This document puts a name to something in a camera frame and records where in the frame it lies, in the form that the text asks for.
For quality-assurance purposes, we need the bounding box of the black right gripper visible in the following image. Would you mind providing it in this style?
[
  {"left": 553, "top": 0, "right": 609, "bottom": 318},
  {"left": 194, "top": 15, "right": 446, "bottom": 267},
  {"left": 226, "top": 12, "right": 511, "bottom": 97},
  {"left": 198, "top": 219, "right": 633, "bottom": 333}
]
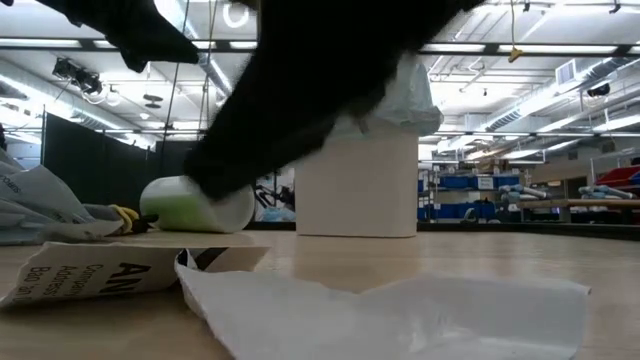
[{"left": 182, "top": 54, "right": 401, "bottom": 201}]

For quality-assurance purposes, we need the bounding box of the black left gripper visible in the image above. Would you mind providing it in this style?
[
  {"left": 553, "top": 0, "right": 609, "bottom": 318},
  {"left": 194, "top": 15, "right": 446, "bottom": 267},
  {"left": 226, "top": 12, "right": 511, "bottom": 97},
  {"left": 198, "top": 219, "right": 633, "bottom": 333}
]
[{"left": 37, "top": 0, "right": 200, "bottom": 74}]

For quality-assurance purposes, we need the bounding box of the white plastic trash bin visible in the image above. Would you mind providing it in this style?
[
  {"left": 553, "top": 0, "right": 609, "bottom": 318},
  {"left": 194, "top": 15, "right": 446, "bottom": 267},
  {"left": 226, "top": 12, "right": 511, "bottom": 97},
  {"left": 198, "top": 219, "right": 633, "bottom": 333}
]
[{"left": 294, "top": 117, "right": 420, "bottom": 239}]

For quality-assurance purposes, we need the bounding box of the white paper with black print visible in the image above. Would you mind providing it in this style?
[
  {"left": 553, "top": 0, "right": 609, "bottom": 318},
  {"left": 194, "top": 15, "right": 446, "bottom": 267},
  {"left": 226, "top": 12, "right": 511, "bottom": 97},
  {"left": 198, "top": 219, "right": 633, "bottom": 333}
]
[{"left": 0, "top": 241, "right": 271, "bottom": 310}]

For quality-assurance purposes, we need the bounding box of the translucent blue trash bag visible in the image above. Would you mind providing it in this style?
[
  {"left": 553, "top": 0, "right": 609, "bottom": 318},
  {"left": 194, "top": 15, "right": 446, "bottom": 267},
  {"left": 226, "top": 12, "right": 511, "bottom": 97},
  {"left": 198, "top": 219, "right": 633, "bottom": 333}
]
[{"left": 329, "top": 57, "right": 445, "bottom": 141}]

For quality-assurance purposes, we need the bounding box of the grey plastic shopping bag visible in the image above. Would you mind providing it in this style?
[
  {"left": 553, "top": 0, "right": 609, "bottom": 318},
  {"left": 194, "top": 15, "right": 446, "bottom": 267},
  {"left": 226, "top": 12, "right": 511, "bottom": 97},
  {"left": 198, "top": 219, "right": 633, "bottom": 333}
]
[{"left": 0, "top": 149, "right": 126, "bottom": 246}]

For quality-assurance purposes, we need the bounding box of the white wipes canister green label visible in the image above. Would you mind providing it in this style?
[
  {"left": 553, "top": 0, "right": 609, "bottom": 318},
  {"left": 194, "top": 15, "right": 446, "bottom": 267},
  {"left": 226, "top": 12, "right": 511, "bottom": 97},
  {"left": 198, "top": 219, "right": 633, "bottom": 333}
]
[{"left": 138, "top": 174, "right": 257, "bottom": 235}]

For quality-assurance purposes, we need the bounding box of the black curtain partition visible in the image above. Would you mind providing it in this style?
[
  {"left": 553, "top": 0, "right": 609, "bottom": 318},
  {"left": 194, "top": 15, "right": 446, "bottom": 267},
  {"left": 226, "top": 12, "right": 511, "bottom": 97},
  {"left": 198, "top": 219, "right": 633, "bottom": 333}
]
[{"left": 42, "top": 112, "right": 201, "bottom": 211}]

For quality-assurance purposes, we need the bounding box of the shelving with blue bins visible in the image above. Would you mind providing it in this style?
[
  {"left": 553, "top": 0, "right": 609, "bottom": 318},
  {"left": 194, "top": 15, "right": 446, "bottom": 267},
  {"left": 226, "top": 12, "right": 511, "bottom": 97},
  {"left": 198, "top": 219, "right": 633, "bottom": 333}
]
[{"left": 418, "top": 169, "right": 524, "bottom": 224}]

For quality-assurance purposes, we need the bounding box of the grey blue rolled bundle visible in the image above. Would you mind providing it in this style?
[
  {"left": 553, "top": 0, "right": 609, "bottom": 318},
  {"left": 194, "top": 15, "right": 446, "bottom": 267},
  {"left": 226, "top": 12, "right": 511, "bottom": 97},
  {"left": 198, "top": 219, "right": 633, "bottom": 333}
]
[
  {"left": 578, "top": 184, "right": 637, "bottom": 201},
  {"left": 498, "top": 183, "right": 549, "bottom": 203}
]

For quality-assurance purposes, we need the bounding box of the yellow hanging pendant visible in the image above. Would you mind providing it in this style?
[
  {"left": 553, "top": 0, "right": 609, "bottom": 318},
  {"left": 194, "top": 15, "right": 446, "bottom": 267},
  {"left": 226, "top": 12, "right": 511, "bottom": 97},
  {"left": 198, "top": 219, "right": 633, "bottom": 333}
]
[{"left": 507, "top": 0, "right": 525, "bottom": 64}]

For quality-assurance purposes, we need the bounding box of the black overhead light bar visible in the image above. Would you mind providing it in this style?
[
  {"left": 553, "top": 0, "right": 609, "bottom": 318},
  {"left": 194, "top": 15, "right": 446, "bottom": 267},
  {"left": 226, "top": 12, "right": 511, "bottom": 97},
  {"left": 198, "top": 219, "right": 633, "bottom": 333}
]
[{"left": 0, "top": 37, "right": 640, "bottom": 56}]

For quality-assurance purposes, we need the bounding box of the wooden workbench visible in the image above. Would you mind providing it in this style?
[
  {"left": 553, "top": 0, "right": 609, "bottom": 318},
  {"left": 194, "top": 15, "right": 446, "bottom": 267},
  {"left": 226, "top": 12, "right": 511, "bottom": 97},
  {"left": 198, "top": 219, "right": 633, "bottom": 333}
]
[{"left": 514, "top": 198, "right": 640, "bottom": 225}]

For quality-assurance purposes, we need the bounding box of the red storage bin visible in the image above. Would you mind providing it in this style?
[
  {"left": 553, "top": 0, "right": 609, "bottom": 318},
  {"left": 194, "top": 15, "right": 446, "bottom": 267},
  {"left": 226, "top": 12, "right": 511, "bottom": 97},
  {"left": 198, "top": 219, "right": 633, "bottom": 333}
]
[{"left": 594, "top": 165, "right": 640, "bottom": 188}]

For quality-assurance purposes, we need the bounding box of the white ceiling ring light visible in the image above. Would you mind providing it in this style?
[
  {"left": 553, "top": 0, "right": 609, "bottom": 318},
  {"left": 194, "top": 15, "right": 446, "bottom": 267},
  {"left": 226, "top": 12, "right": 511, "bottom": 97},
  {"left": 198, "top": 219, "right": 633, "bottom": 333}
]
[{"left": 221, "top": 0, "right": 251, "bottom": 30}]

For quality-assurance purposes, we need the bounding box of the black aluminium table frame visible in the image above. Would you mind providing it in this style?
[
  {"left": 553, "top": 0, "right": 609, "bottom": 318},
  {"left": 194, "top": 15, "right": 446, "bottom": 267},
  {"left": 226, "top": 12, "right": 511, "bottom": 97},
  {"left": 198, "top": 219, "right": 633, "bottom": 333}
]
[{"left": 244, "top": 219, "right": 640, "bottom": 242}]

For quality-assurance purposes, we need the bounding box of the silver ceiling duct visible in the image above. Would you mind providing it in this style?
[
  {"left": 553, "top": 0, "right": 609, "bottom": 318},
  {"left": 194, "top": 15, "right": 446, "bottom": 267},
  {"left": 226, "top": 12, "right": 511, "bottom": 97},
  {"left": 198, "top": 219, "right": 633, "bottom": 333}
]
[{"left": 482, "top": 56, "right": 640, "bottom": 134}]

